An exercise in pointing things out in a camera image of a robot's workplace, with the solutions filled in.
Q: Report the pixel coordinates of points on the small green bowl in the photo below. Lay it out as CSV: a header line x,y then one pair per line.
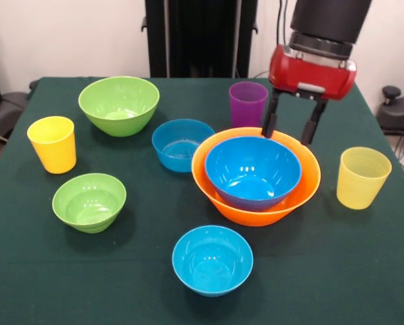
x,y
86,199

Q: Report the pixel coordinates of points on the large green bowl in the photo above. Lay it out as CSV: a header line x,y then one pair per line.
x,y
118,98

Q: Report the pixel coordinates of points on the small ribbed blue bowl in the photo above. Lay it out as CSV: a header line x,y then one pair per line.
x,y
174,142

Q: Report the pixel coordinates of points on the large orange bowl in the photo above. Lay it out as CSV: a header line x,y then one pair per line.
x,y
256,216

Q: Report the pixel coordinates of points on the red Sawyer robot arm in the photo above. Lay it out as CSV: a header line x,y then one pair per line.
x,y
330,17

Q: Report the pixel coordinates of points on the dark grey base foot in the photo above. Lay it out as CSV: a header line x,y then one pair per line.
x,y
398,115
9,108

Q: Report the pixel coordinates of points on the opaque yellow cup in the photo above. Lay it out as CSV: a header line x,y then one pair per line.
x,y
54,152

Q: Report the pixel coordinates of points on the dark green tablecloth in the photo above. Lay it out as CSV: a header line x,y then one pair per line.
x,y
323,254

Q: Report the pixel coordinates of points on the large blue bowl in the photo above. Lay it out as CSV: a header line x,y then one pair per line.
x,y
252,169

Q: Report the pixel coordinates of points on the small cyan bowl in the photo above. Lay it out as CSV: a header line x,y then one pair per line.
x,y
212,260

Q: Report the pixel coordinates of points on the purple cup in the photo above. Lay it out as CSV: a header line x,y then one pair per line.
x,y
248,108

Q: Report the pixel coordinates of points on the translucent yellow-green cup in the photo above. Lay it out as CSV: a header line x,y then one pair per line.
x,y
362,183

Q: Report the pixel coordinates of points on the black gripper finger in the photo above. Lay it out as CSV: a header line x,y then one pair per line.
x,y
310,130
269,125

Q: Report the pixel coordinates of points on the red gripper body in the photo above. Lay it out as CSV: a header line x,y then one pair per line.
x,y
306,76

